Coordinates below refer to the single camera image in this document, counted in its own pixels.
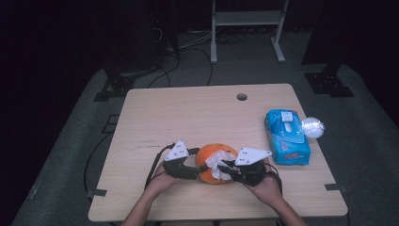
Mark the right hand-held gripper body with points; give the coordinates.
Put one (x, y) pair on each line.
(251, 169)

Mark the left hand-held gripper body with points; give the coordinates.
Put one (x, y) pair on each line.
(177, 157)

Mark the clear plastic ball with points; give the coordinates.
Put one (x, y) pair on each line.
(313, 127)

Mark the black tape strip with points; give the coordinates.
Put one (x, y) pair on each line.
(96, 193)
(335, 187)

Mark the person's right hand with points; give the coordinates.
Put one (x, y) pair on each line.
(266, 188)

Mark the large round orange fruit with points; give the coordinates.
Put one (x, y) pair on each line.
(205, 157)

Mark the person's left hand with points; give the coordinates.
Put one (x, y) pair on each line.
(161, 182)

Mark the black stand base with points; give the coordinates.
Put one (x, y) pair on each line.
(329, 84)
(117, 86)

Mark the blue wet wipes pack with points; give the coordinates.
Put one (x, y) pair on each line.
(287, 138)

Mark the pale metal stand frame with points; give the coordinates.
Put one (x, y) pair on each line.
(246, 18)

